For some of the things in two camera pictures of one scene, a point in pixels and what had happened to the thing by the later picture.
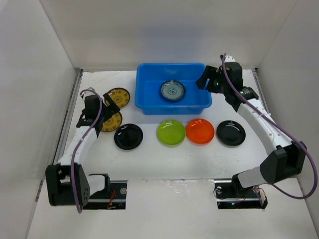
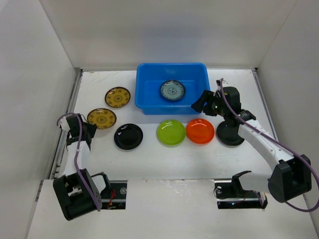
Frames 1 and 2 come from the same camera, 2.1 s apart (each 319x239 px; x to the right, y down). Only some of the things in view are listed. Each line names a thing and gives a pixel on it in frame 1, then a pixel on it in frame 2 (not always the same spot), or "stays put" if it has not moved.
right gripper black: [209, 78] to [207, 102]
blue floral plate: [173, 90] stays put
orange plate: [200, 132] stays put
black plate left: [128, 136] stays put
